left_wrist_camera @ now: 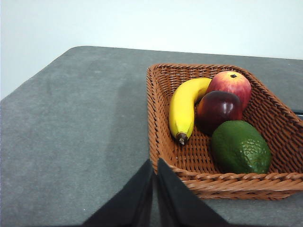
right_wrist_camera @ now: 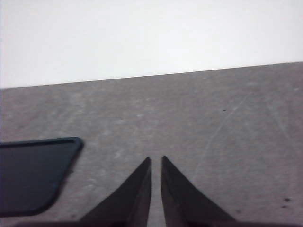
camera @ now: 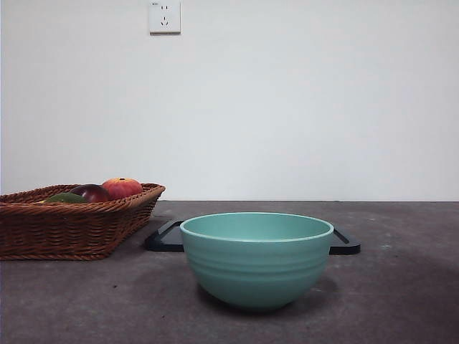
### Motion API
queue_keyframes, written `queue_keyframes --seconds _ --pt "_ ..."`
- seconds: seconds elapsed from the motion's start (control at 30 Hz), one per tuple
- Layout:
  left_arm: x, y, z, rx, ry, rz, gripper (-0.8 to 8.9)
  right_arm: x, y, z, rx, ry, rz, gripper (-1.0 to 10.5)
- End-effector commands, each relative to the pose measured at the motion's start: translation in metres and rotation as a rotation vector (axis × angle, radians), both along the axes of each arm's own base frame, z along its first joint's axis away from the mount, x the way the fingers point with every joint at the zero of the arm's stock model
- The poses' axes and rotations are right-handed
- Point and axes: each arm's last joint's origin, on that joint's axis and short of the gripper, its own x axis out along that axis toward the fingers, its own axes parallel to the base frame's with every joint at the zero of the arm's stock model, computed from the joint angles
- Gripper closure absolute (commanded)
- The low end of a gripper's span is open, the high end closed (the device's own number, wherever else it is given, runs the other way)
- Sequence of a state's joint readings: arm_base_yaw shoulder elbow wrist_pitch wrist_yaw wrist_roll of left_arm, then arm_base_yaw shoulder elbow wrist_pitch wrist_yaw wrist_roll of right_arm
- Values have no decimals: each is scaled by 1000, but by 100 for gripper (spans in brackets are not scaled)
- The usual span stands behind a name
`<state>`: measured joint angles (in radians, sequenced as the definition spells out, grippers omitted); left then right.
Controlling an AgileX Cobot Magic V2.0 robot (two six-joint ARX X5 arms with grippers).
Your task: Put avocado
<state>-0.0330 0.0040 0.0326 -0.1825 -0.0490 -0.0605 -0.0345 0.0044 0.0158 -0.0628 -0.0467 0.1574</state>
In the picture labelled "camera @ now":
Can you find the teal ribbed bowl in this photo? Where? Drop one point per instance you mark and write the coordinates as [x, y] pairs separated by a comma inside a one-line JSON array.
[[256, 268]]

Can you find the green avocado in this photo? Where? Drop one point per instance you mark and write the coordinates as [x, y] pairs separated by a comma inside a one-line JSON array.
[[64, 198]]

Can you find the black rectangular tray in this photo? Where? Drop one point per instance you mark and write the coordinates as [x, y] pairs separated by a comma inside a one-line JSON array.
[[165, 240]]

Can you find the red-orange apple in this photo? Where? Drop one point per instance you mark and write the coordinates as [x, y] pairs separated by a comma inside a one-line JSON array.
[[123, 188]]

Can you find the dark red apple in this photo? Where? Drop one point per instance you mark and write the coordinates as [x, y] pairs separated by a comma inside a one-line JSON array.
[[91, 192]]

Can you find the brown wicker basket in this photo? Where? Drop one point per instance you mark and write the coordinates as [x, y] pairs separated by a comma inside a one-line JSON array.
[[71, 229]]

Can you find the white wall socket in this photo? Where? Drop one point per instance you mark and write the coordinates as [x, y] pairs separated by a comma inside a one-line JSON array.
[[165, 18]]

